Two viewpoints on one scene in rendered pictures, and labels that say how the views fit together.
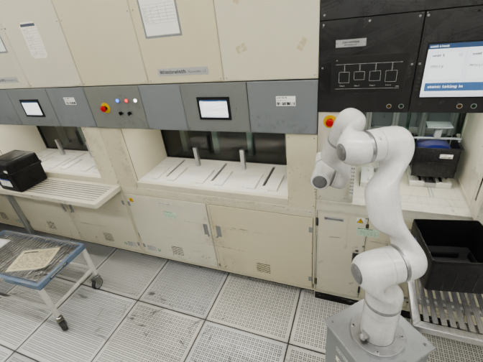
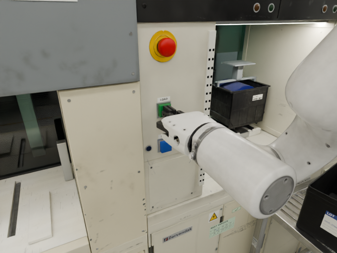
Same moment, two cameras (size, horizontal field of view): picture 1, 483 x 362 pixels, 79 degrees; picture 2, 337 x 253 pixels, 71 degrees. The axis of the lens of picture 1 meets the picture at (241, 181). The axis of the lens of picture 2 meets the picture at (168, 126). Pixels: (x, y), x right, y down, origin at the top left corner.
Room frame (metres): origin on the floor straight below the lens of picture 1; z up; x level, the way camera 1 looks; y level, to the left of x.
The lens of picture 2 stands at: (1.05, -0.06, 1.41)
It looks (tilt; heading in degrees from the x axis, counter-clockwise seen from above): 25 degrees down; 309
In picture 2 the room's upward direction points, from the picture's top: straight up
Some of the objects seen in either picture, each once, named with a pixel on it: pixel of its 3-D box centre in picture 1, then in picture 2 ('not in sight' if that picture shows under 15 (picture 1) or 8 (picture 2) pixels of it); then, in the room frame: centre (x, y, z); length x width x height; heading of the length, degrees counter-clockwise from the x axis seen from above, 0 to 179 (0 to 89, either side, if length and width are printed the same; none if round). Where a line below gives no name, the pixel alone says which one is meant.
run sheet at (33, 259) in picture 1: (33, 258); not in sight; (1.70, 1.60, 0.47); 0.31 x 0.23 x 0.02; 87
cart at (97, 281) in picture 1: (34, 272); not in sight; (1.80, 1.75, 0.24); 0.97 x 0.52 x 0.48; 68
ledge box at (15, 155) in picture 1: (17, 169); not in sight; (2.29, 1.84, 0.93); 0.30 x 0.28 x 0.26; 63
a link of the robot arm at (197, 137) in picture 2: not in sight; (210, 145); (1.22, -0.40, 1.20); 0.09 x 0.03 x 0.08; 66
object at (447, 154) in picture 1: (433, 150); (234, 95); (1.50, -1.12, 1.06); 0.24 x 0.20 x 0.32; 66
